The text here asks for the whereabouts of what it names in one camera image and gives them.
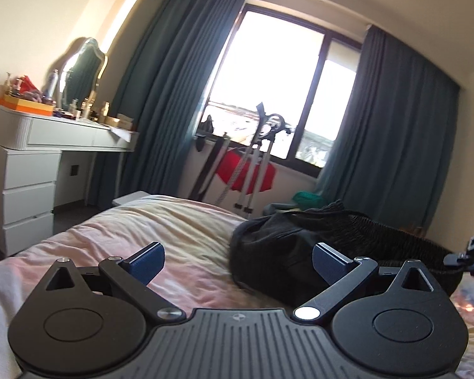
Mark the teal curtain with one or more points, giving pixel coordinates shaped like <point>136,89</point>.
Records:
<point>161,90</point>
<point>392,154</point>

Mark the green garment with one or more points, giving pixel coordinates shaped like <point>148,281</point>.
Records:
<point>305,200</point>

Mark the red cloth on rack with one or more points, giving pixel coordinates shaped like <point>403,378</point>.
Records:
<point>229,164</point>

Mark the white folded ironing board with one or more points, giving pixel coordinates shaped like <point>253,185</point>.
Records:
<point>207,173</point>

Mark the vanity mirror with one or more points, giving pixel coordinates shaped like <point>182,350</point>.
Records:
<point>81,74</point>

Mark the white dressing table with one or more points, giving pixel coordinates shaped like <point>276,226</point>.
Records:
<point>30,152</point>

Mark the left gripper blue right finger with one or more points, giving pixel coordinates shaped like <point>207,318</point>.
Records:
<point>347,277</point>

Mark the left teal curtain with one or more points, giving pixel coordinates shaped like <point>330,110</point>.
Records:
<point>161,90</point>

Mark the right teal curtain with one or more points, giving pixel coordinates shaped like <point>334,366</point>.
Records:
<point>392,154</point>

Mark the pink floral bed sheet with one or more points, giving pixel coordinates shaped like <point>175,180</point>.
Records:
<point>238,282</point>

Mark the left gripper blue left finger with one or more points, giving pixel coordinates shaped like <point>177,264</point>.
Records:
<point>129,278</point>

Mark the dark framed window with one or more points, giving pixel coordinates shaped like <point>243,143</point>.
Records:
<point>295,68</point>

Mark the orange box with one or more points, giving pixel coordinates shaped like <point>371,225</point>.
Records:
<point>26,106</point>

